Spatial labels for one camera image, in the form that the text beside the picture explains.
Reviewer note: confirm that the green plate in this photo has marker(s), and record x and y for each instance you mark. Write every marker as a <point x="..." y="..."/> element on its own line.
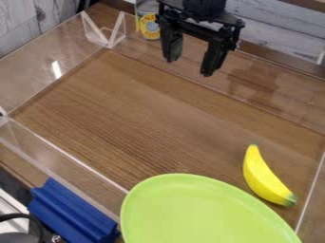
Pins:
<point x="182" y="208"/>

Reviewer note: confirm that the clear acrylic corner bracket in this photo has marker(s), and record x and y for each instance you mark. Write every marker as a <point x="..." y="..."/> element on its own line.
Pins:
<point x="105" y="37"/>

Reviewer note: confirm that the clear acrylic wall panels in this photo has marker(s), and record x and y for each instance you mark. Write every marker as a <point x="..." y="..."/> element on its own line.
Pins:
<point x="104" y="117"/>

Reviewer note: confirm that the yellow banana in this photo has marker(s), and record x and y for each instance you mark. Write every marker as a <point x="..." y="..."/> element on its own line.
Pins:
<point x="262" y="180"/>

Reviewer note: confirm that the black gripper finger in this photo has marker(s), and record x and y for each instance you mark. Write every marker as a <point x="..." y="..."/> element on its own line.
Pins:
<point x="214" y="55"/>
<point x="171" y="41"/>

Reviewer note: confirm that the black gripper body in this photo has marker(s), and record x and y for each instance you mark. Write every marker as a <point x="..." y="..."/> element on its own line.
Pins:
<point x="203" y="19"/>

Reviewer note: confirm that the yellow labelled tin can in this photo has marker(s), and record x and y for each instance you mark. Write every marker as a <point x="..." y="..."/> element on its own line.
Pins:
<point x="146" y="10"/>

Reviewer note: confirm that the blue plastic block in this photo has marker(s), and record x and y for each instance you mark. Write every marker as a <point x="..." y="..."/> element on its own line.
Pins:
<point x="69" y="216"/>

